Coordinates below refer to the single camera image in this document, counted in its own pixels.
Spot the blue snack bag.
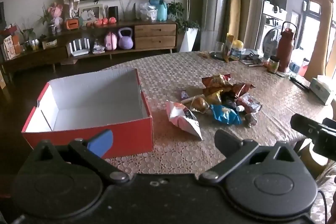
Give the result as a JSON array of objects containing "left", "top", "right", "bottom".
[{"left": 210, "top": 105, "right": 242, "bottom": 126}]

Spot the white red noodle packet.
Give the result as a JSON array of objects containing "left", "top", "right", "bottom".
[{"left": 236, "top": 93, "right": 263, "bottom": 114}]

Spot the brown foil snack bag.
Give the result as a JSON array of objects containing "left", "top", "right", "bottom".
[{"left": 203, "top": 83, "right": 255, "bottom": 98}]

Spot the white red snack bag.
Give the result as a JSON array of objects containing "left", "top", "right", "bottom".
[{"left": 166, "top": 101, "right": 203, "bottom": 140}]

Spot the dark small snack packet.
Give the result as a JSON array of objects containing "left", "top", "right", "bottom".
[{"left": 244, "top": 113, "right": 258, "bottom": 128}]

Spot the red cardboard box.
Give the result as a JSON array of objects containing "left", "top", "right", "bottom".
[{"left": 22, "top": 68, "right": 154, "bottom": 159}]

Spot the yellow snack packet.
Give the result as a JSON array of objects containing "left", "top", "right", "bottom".
[{"left": 206, "top": 90, "right": 222, "bottom": 105}]

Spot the lace patterned tablecloth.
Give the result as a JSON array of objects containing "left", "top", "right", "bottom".
[{"left": 103, "top": 50, "right": 336, "bottom": 224}]

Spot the packaged round bun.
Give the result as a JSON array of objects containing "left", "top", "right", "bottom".
[{"left": 190, "top": 97, "right": 210, "bottom": 114}]

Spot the red yellow chip bag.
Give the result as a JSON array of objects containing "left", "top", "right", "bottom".
[{"left": 202, "top": 74, "right": 231, "bottom": 88}]

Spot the small purple snack packet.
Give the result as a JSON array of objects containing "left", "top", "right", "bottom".
[{"left": 180, "top": 90, "right": 189, "bottom": 100}]

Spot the glass jar black lid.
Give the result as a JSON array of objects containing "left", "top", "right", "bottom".
[{"left": 267, "top": 56, "right": 280, "bottom": 73}]

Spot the maroon thermos bottle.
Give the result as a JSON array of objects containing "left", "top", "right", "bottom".
[{"left": 276, "top": 21, "right": 297, "bottom": 73}]

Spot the yellow lid white canister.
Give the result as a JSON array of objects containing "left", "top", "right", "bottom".
[{"left": 230, "top": 39, "right": 244, "bottom": 60}]

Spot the white wifi router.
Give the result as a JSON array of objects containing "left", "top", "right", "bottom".
[{"left": 67, "top": 38, "right": 91, "bottom": 57}]

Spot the yellow standing pouch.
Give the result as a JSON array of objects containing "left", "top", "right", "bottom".
[{"left": 223, "top": 33, "right": 234, "bottom": 63}]

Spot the wooden tv cabinet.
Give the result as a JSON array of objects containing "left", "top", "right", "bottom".
[{"left": 1, "top": 20, "right": 177, "bottom": 76}]

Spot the pink toy bag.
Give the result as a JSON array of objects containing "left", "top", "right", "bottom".
[{"left": 104, "top": 32, "right": 117, "bottom": 51}]

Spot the purple kettlebell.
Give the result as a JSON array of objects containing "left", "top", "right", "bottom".
[{"left": 118, "top": 27, "right": 133, "bottom": 50}]

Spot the washing machine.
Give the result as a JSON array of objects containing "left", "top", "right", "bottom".
[{"left": 256, "top": 0, "right": 287, "bottom": 56}]

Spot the orange tissue box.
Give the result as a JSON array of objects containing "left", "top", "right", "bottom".
[{"left": 65, "top": 18, "right": 80, "bottom": 30}]

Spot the white framed photo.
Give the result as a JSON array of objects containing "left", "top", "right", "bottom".
[{"left": 79, "top": 5, "right": 104, "bottom": 24}]

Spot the pink flower vase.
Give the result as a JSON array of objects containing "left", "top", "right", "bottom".
[{"left": 41, "top": 2, "right": 63, "bottom": 35}]

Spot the teal water jug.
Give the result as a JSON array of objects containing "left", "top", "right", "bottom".
[{"left": 149, "top": 0, "right": 167, "bottom": 22}]

